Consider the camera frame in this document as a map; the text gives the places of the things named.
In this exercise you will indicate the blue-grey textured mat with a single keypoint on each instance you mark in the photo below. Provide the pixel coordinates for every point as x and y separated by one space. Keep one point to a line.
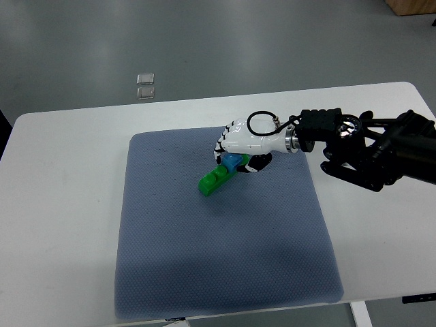
258 242

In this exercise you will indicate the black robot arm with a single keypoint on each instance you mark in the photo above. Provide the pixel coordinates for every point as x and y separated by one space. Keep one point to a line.
369 152

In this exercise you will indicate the blue toy block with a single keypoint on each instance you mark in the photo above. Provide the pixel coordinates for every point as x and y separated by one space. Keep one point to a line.
231 161

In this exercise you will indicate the white table leg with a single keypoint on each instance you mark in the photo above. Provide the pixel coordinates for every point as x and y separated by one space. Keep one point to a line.
360 314

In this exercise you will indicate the upper metal floor plate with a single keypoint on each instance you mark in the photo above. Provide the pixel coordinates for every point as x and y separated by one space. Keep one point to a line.
145 78

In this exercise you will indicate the black table control panel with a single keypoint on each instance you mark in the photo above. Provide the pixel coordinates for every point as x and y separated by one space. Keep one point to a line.
418 298

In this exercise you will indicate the black object at left edge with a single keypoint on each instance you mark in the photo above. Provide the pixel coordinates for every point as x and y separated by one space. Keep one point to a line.
5 132

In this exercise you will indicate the wooden box corner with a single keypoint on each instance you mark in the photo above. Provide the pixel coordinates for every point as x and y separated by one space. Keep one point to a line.
411 7

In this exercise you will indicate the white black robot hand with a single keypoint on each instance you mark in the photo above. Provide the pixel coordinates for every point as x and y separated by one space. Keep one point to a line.
256 138

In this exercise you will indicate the green four-stud toy block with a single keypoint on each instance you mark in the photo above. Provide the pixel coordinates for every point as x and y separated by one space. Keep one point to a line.
217 177

